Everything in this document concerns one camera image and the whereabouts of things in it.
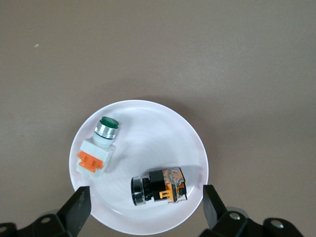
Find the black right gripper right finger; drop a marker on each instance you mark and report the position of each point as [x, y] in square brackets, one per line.
[214, 209]

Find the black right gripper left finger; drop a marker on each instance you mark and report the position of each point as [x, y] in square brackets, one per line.
[74, 209]

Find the black orange push-button switch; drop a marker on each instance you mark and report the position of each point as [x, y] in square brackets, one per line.
[155, 184]

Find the white orange green-button switch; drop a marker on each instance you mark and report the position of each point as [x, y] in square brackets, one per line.
[95, 153]

